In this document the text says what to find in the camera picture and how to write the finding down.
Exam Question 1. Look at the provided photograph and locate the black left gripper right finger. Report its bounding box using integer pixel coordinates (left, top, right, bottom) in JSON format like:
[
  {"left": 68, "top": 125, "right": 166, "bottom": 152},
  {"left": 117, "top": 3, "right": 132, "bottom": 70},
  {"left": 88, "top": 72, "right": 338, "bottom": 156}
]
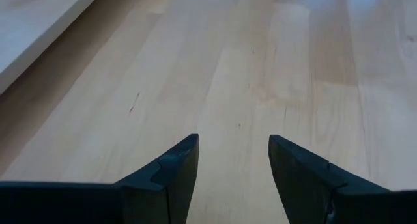
[{"left": 268, "top": 134, "right": 417, "bottom": 224}]

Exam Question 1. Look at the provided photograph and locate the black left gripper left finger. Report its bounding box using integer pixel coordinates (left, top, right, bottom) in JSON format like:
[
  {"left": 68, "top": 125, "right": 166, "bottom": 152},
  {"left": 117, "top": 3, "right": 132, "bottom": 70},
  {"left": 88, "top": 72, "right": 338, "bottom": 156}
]
[{"left": 0, "top": 133, "right": 200, "bottom": 224}]

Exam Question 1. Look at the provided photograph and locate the wooden shelf with black legs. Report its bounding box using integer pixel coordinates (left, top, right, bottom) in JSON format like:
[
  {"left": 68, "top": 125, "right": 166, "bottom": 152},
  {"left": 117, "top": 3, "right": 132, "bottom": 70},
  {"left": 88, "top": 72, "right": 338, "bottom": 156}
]
[{"left": 0, "top": 0, "right": 105, "bottom": 94}]

